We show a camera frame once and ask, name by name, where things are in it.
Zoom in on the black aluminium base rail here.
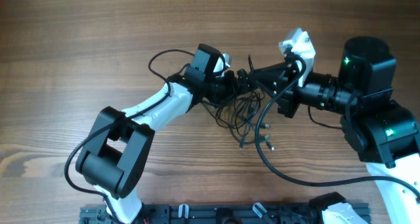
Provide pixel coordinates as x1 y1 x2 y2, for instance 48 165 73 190
79 203 321 224

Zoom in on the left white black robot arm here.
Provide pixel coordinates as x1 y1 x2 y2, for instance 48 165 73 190
75 43 249 223

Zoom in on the thin black usb cable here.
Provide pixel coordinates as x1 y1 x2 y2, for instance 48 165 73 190
200 55 263 145

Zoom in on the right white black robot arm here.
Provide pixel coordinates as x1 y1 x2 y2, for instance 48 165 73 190
249 36 419 223

